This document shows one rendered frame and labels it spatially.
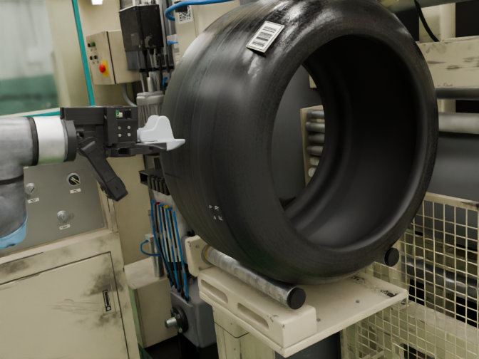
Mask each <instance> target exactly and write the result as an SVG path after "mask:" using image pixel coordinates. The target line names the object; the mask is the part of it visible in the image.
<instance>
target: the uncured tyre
mask: <svg viewBox="0 0 479 359"><path fill-rule="evenodd" d="M265 21H268V22H272V23H274V24H279V25H283V26H284V28H283V29H282V30H281V31H280V33H279V34H278V36H277V37H276V38H275V39H274V40H273V42H272V43H271V44H270V46H269V47H268V49H267V50H266V51H265V52H261V51H257V50H254V49H252V48H248V47H246V45H247V44H248V43H249V41H250V40H251V39H252V37H253V36H254V35H255V34H256V32H258V30H259V29H260V28H261V26H262V25H263V24H264V22H265ZM300 65H302V66H303V67H304V68H305V69H306V70H307V72H308V73H309V75H310V76H311V78H312V79H313V81H314V83H315V85H316V87H317V90H318V91H319V94H320V97H321V102H322V105H323V109H324V121H325V133H324V145H323V149H322V152H321V157H320V160H319V163H318V165H317V167H316V170H315V172H314V174H313V176H312V178H311V179H310V181H309V183H308V184H307V186H306V187H305V188H304V189H303V191H302V192H301V193H300V194H299V195H298V196H297V197H296V198H295V199H294V200H293V201H292V202H290V203H289V204H288V205H287V206H285V207H283V208H282V206H281V203H280V201H279V198H278V195H277V191H276V188H275V185H274V178H273V173H272V135H273V129H274V122H275V119H276V116H277V111H278V108H279V104H280V102H281V100H282V96H283V95H284V92H285V90H286V88H287V86H288V84H289V82H290V80H291V79H292V77H293V75H294V74H295V73H296V71H297V69H298V68H299V67H300ZM160 116H165V117H167V118H168V120H169V121H170V127H171V130H172V134H173V137H174V139H184V140H185V143H184V144H183V145H181V146H180V147H179V148H177V149H174V150H169V151H165V152H160V161H161V166H162V170H163V175H164V178H165V182H166V185H167V187H168V190H169V193H170V195H171V197H172V200H173V201H174V203H175V205H176V207H177V208H178V210H179V211H180V213H181V215H182V216H183V218H184V219H185V221H186V222H187V223H188V224H189V226H190V227H191V228H192V230H193V231H194V232H195V233H196V234H197V235H198V236H199V237H200V238H201V239H202V240H203V241H205V242H206V243H207V244H209V245H210V246H211V247H213V248H214V249H216V250H218V251H220V252H222V253H223V254H225V255H227V256H229V257H231V258H233V259H235V260H237V261H239V262H241V263H243V264H245V265H247V266H249V267H250V268H252V269H254V270H256V271H258V272H260V273H262V274H264V275H266V276H268V277H270V278H273V279H276V280H278V281H283V282H286V283H295V284H304V285H322V284H328V283H334V282H337V281H341V280H344V279H347V278H348V277H351V276H353V275H355V274H357V273H358V272H360V271H362V270H364V269H365V268H366V267H368V266H370V265H371V264H372V263H373V262H375V260H377V259H378V258H379V257H380V256H382V255H383V254H385V253H386V252H387V251H388V250H389V249H390V248H391V247H392V246H393V245H394V244H395V243H396V242H397V241H398V240H399V239H400V238H401V236H402V235H403V233H404V232H405V231H406V230H407V228H408V227H409V225H410V224H411V222H412V221H413V219H414V217H415V216H416V214H417V212H418V210H419V208H420V206H421V204H422V202H423V199H424V197H425V195H426V192H427V190H428V186H429V184H430V181H431V177H432V174H433V169H434V165H435V162H436V154H437V149H438V131H439V119H438V102H437V97H436V90H435V86H434V83H433V79H432V76H431V72H430V70H429V67H428V64H427V63H426V60H425V58H424V56H423V54H422V52H421V50H420V48H419V47H418V45H417V43H416V42H415V41H414V39H413V37H412V36H411V34H410V33H409V32H408V30H407V28H406V27H405V26H404V25H403V24H402V22H401V21H400V20H399V19H398V18H397V17H396V15H395V14H393V13H392V12H391V11H390V10H389V9H388V8H386V7H385V6H384V5H383V4H381V3H380V2H378V1H377V0H259V1H254V2H251V3H248V4H244V5H241V6H238V7H237V8H235V9H233V10H231V11H228V12H227V13H226V14H223V15H222V16H221V17H219V18H218V19H216V20H215V21H213V22H212V23H211V24H210V25H209V26H208V27H207V28H206V29H205V30H204V31H203V32H202V33H201V34H200V35H199V36H198V37H197V38H196V39H195V40H194V41H193V42H192V43H191V44H190V46H189V47H188V48H187V50H186V51H185V52H184V54H183V55H182V57H181V59H180V60H179V62H178V64H177V65H176V67H175V70H174V71H173V73H172V76H171V78H170V81H169V83H168V86H167V89H166V91H165V96H164V99H163V104H162V108H161V113H160ZM165 172H166V173H169V174H172V175H175V176H178V177H181V179H178V178H176V177H172V176H170V175H166V174H165ZM207 202H211V203H218V204H219V207H220V210H221V213H222V216H223V218H224V220H225V223H220V222H215V221H214V219H213V218H212V215H211V213H210V210H209V207H208V205H207Z"/></svg>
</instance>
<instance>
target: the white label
mask: <svg viewBox="0 0 479 359"><path fill-rule="evenodd" d="M283 28H284V26H283V25H279V24H274V23H272V22H268V21H265V22H264V24H263V25H262V26H261V28H260V29H259V30H258V32H256V34H255V35H254V36H253V37H252V39H251V40H250V41H249V43H248V44H247V45H246V47H248V48H252V49H254V50H257V51H261V52H265V51H266V50H267V49H268V47H269V46H270V44H271V43H272V42H273V40H274V39H275V38H276V37H277V36H278V34H279V33H280V31H281V30H282V29H283Z"/></svg>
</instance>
